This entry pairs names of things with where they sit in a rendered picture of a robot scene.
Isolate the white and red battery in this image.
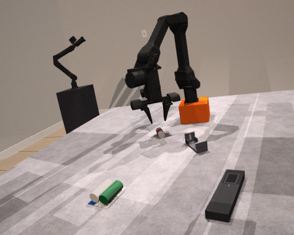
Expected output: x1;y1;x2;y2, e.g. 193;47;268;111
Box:
156;127;165;138

